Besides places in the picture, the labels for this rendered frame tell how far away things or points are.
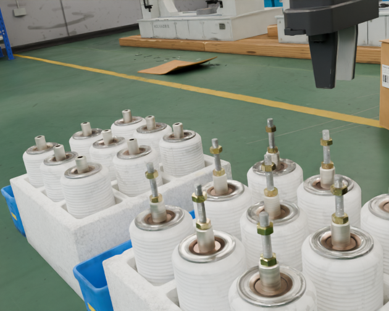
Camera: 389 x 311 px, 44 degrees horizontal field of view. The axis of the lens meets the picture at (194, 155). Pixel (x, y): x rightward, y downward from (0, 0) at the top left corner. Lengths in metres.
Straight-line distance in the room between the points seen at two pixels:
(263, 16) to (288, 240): 3.51
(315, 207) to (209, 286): 0.22
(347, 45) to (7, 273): 0.93
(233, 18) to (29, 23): 3.66
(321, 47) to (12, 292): 0.86
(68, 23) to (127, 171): 6.13
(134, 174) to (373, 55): 2.09
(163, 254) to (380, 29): 2.40
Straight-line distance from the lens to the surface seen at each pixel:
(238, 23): 3.92
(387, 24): 2.89
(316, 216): 0.74
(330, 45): 0.51
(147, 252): 0.70
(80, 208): 0.96
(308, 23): 0.47
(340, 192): 0.58
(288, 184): 0.81
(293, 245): 0.67
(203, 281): 0.60
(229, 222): 0.74
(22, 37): 6.88
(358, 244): 0.61
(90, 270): 0.93
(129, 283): 0.72
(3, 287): 1.17
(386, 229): 0.67
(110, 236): 0.95
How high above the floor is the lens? 0.57
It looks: 20 degrees down
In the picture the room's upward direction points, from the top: 8 degrees counter-clockwise
